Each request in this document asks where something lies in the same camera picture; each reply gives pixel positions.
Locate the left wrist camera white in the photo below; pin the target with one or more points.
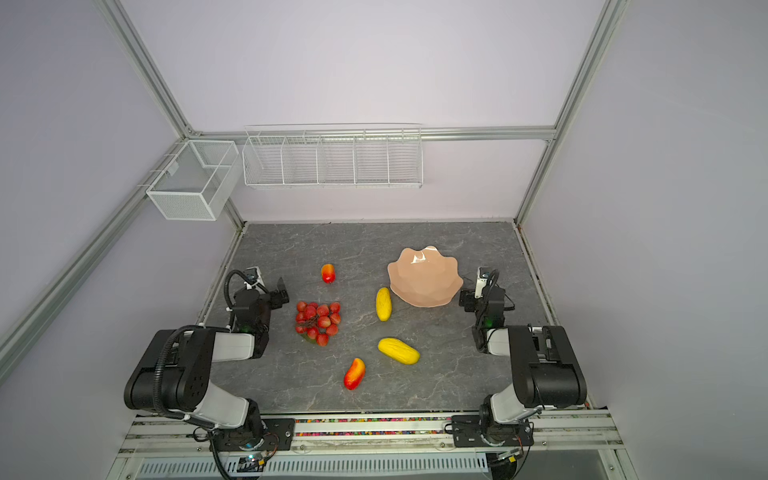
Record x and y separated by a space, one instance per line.
254 278

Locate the white vent grille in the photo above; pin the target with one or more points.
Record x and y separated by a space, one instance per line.
330 466

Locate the small red yellow fake mango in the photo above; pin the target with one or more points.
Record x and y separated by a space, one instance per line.
328 273

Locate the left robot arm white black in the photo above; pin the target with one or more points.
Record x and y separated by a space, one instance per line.
173 377

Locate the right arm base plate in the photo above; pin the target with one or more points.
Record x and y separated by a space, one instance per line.
474 431

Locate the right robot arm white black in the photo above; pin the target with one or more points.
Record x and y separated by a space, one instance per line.
544 369

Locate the small white mesh basket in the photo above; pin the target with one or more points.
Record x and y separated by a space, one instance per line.
198 180

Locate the red fake grape bunch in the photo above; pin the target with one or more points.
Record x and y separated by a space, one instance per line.
317 323

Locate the aluminium front mounting rail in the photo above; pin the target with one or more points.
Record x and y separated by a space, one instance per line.
435 432

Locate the yellow fake fruit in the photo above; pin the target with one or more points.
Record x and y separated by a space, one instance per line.
399 351
383 304

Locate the long white wire basket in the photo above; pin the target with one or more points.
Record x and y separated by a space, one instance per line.
333 155

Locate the aluminium cage frame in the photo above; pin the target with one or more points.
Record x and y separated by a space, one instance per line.
19 340

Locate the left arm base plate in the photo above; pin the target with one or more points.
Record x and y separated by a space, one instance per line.
271 435

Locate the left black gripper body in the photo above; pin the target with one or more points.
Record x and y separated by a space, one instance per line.
279 294

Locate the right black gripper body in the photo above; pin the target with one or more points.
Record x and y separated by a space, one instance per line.
469 300

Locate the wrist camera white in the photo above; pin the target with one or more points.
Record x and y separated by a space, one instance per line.
254 278
483 275

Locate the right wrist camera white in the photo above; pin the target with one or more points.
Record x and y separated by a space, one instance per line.
483 275

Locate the peach faceted fruit bowl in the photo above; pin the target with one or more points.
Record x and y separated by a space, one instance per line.
424 278

